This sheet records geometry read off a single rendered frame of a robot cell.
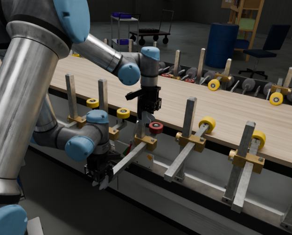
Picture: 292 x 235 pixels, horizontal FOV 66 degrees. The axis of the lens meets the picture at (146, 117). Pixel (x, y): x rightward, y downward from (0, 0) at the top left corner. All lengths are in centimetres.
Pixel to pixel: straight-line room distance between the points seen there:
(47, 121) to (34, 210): 146
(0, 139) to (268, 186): 123
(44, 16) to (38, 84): 12
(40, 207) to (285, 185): 173
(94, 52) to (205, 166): 93
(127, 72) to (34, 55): 37
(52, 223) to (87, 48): 151
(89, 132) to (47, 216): 140
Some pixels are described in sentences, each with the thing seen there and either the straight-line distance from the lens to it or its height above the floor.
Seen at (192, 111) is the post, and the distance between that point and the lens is 100.
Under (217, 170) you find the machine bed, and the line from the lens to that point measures 139.
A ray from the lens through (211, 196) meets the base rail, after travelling 121.
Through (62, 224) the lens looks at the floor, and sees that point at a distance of 198.
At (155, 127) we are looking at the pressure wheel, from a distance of 124.
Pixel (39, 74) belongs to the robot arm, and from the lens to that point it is 45.
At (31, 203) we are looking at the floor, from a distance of 218.
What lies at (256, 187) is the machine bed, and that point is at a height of 67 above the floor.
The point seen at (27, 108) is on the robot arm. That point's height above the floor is 136.
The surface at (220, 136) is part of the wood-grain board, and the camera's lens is 127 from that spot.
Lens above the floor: 154
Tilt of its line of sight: 28 degrees down
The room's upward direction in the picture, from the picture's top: 3 degrees clockwise
